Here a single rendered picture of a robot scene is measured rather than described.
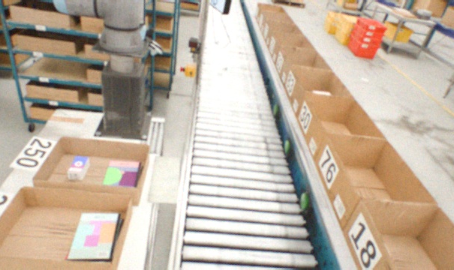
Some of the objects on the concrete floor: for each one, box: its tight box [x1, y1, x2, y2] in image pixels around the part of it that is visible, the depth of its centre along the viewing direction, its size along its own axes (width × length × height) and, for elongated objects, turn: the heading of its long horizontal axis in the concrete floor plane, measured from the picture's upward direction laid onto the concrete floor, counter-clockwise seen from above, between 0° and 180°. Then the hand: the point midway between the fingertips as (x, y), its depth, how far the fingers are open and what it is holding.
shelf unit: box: [0, 0, 156, 143], centre depth 236 cm, size 98×49×196 cm, turn 78°
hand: (161, 50), depth 211 cm, fingers open, 5 cm apart
